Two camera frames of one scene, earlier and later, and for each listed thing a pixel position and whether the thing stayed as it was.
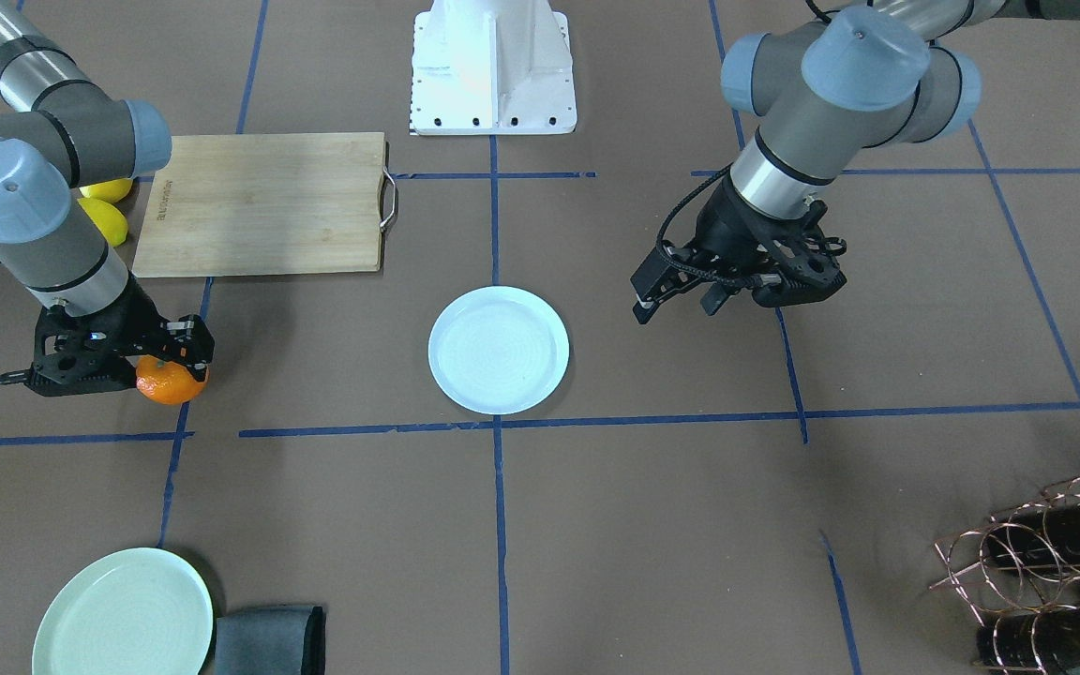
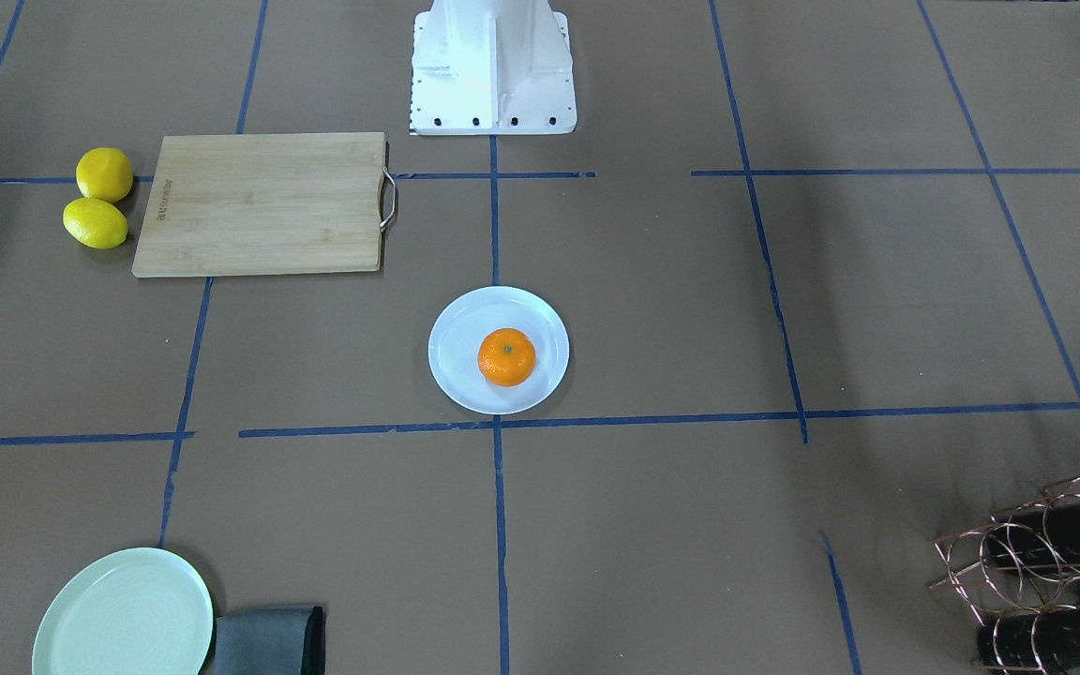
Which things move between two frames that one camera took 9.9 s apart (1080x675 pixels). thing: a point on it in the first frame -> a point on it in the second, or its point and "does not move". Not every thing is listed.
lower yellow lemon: x=112 y=223 does not move
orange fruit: x=168 y=382 -> x=506 y=357
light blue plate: x=499 y=351 does not move
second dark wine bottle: x=1048 y=642 does not move
